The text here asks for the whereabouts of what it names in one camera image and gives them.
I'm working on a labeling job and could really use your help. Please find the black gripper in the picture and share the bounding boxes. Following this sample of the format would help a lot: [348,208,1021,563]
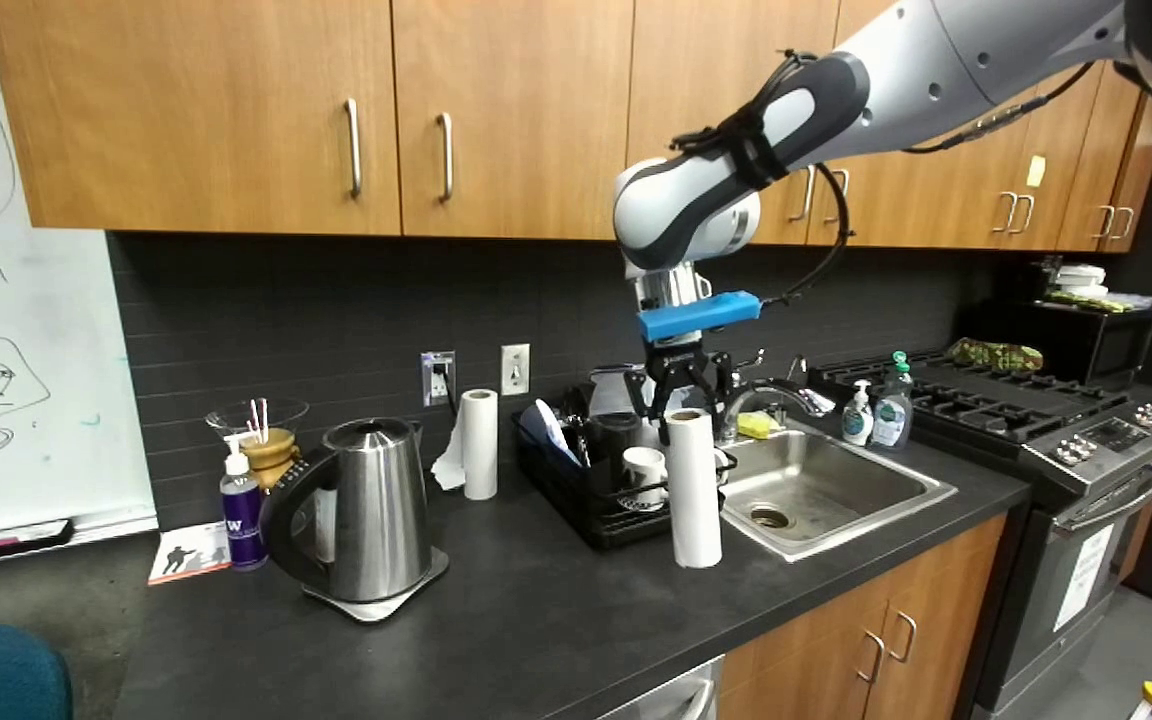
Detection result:
[635,333,749,428]

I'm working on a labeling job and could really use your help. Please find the slim white tissue roll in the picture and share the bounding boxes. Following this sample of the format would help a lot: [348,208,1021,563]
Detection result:
[666,404,728,573]

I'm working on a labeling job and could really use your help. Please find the white tissue roll loose sheet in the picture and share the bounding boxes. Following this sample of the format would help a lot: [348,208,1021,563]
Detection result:
[430,385,505,505]

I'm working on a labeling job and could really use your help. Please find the yellow sponge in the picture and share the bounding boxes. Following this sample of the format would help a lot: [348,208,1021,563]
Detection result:
[734,410,790,447]

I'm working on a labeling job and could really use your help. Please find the chrome faucet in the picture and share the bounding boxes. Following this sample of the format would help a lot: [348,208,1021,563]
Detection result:
[721,349,812,433]

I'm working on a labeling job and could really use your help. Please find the clear plastic container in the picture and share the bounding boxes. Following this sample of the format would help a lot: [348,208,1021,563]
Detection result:
[583,362,654,425]

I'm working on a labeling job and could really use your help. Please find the white mug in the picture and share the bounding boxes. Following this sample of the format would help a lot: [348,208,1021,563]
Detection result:
[620,446,674,518]

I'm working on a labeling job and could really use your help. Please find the black mug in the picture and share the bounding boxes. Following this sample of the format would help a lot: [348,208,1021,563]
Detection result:
[583,410,647,473]

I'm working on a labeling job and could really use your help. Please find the white plate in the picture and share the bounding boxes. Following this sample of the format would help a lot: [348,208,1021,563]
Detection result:
[521,397,590,473]

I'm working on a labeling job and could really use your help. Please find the black dish rack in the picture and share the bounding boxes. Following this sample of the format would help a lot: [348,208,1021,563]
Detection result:
[512,385,689,553]

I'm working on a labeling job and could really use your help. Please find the white soap dispenser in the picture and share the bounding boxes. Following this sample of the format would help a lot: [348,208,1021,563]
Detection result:
[838,375,882,447]

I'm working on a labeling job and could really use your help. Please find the stainless steel sink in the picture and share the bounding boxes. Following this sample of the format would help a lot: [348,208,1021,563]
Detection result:
[711,422,963,563]

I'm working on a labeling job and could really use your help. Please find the blue dish soap bottle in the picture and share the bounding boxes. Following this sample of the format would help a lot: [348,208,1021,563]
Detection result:
[870,349,922,454]

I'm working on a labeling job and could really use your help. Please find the wooden base cabinet door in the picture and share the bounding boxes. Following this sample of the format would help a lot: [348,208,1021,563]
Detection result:
[711,563,905,720]
[872,511,1011,720]

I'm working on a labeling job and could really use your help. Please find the stainless steel dishwasher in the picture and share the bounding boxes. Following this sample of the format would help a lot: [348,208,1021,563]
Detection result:
[591,653,728,720]

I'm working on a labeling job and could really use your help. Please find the green bundle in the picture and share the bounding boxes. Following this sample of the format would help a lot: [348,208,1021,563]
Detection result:
[939,333,1048,380]

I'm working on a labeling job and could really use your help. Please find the stainless steel electric kettle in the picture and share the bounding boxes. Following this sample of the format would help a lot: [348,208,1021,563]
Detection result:
[264,416,435,603]

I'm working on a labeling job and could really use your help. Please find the silver kettle base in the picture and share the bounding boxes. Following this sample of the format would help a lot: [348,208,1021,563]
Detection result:
[312,542,451,630]

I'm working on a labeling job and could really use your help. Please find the black microwave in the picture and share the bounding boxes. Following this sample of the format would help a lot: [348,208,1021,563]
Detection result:
[952,292,1152,392]

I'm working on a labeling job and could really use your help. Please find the black gas stove oven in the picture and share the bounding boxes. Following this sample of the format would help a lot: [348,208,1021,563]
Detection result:
[809,349,1152,711]

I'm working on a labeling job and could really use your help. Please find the white stacked bowls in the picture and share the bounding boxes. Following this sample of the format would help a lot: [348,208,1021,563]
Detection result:
[1042,260,1113,303]

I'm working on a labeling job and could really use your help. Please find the glass jar amber contents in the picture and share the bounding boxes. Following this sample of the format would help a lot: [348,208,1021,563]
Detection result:
[238,425,307,501]

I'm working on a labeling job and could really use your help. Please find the clear glass cup with sticks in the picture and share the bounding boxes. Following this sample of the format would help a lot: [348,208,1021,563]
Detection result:
[199,392,317,446]

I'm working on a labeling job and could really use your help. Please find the purple soap pump bottle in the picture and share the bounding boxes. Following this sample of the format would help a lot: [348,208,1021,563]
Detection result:
[217,438,272,575]

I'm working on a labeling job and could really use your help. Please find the white printed leaflet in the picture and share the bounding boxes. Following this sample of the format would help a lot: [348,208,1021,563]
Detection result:
[144,518,238,590]

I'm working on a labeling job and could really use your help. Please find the white whiteboard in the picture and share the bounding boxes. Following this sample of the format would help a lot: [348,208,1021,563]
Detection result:
[0,0,165,543]

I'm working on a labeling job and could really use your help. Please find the black whiteboard marker tray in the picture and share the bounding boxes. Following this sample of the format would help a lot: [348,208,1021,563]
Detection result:
[0,518,79,573]

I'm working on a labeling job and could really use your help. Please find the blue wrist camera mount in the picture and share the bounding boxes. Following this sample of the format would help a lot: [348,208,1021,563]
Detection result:
[635,287,770,349]

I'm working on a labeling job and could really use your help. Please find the white wall outlet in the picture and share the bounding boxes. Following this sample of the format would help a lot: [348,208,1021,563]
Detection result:
[498,341,538,400]

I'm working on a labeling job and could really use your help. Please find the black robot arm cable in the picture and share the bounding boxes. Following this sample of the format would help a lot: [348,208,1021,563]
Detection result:
[667,45,1101,317]

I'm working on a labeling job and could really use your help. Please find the silver oven door handle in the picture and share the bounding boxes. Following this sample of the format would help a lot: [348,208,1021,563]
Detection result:
[1051,465,1152,537]

